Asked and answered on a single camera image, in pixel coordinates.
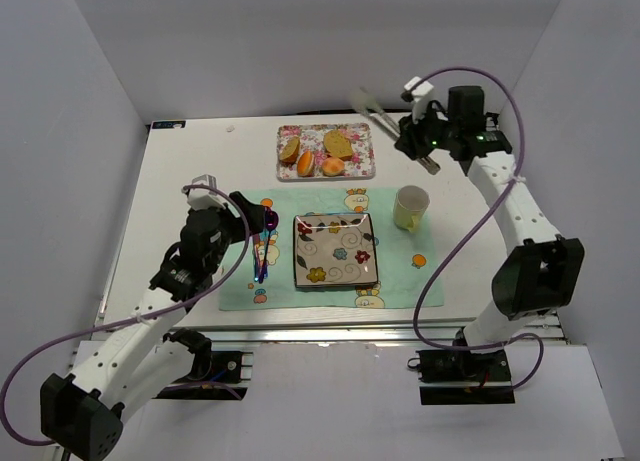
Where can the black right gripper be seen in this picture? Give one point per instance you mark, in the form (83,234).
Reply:
(409,135)

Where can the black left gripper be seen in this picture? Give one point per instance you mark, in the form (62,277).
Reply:
(250,213)

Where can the metal serving tongs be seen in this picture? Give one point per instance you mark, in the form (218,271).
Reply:
(365,104)

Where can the orange oval bread roll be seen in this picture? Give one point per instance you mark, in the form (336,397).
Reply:
(306,164)

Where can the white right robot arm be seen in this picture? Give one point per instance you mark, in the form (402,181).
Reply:
(542,266)

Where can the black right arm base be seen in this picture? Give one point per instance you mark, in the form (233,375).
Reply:
(460,367)

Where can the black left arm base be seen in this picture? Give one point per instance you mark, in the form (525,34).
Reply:
(209,364)

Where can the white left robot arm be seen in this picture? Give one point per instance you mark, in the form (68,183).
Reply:
(86,410)

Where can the brown bread slice left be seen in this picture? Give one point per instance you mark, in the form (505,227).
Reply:
(290,151)

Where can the large brown bread slice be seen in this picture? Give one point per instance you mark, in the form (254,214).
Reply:
(338,145)

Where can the round scored bread bun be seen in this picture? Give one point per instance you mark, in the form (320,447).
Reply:
(332,167)

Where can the iridescent purple spoon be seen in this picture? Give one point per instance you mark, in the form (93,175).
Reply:
(271,223)

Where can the iridescent purple knife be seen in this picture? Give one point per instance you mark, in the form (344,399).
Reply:
(256,257)

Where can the floral rectangular tray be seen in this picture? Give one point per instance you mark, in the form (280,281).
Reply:
(311,138)

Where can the pale yellow mug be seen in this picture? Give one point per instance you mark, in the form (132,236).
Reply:
(411,203)

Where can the square floral plate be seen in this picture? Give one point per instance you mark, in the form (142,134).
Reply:
(334,251)

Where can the mint green cartoon placemat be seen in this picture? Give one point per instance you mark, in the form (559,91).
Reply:
(405,259)

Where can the blue label sticker left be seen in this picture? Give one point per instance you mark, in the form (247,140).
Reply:
(168,124)

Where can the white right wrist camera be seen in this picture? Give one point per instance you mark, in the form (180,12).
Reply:
(418,94)

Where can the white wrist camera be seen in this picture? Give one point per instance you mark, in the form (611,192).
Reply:
(418,94)
(202,193)

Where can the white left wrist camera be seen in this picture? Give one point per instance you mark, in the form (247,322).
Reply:
(202,193)

